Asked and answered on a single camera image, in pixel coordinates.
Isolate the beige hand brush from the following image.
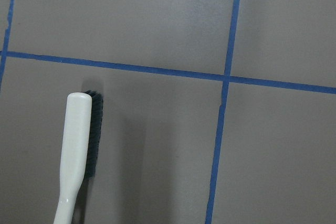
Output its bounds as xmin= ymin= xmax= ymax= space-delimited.
xmin=54 ymin=90 xmax=103 ymax=223

